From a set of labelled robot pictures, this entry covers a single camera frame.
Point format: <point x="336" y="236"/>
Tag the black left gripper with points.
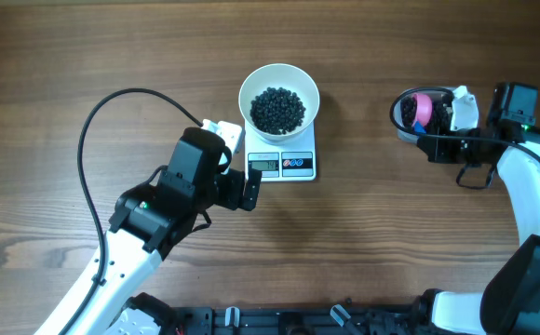
<point x="233" y="199"/>

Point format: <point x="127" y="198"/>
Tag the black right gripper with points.
<point x="437" y="151"/>

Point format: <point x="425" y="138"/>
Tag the pink scoop blue handle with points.
<point x="423" y="112"/>

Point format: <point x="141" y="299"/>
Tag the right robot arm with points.
<point x="510" y="143"/>

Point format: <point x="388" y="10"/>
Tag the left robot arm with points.
<point x="150" y="219"/>

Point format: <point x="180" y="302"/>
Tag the white digital kitchen scale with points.
<point x="294" y="159"/>

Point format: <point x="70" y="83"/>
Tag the black beans in bowl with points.
<point x="277" y="111"/>

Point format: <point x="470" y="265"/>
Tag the white bowl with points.
<point x="280" y="75"/>

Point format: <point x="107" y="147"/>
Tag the clear plastic container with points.
<point x="436" y="93"/>

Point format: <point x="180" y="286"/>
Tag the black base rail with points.
<point x="144" y="314"/>

